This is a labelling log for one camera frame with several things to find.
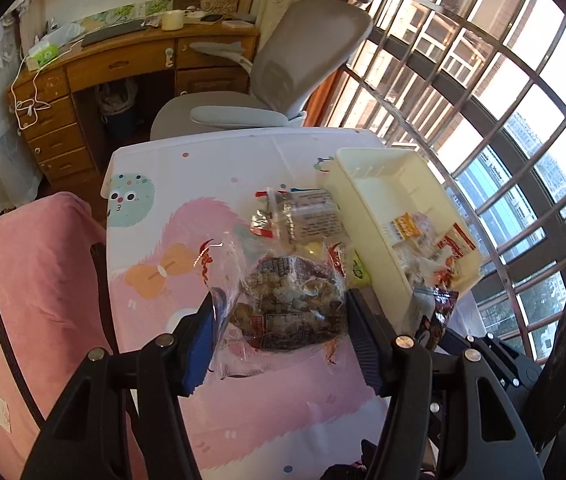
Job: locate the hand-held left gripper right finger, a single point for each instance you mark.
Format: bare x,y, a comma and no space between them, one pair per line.
363,345

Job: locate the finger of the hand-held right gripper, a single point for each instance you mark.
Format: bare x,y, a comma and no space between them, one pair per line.
518,370

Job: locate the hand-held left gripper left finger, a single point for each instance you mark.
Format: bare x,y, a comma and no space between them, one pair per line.
198,355

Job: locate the dark red patterned snack packet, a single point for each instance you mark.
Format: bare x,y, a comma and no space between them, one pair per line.
438,310

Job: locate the clear bag of dark snacks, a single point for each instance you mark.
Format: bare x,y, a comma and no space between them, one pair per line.
288,305

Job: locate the white packet with red edges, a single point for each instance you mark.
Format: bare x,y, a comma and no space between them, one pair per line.
263,225

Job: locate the white plastic bin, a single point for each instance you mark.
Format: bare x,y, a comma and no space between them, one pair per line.
378,195

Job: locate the green snack packet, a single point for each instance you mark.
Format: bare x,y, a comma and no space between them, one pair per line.
359,272

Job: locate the yellow jelly cup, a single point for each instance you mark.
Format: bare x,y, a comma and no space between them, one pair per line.
312,249

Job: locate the clear wrapped yellow cake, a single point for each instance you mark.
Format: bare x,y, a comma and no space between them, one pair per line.
428,235

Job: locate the orange label snack packet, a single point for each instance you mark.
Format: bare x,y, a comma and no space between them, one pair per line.
407,225

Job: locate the red and white snack packet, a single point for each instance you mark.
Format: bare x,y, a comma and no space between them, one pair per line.
455,247

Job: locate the large clear printed snack bag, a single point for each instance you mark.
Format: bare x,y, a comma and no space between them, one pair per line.
313,217

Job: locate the pink blanket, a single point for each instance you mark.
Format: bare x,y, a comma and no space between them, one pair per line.
38,270

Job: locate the black waste bin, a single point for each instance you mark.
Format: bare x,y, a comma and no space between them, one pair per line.
120,115

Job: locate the window with metal grille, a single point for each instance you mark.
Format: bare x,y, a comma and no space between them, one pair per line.
513,85

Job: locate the grey office chair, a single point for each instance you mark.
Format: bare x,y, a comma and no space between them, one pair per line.
288,60

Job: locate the wooden desk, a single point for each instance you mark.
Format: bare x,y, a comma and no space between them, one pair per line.
113,60

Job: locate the dark keyboard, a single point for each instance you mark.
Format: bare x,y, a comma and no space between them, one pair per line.
113,32

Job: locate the green tissue box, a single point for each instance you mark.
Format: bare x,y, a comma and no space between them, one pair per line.
43,55

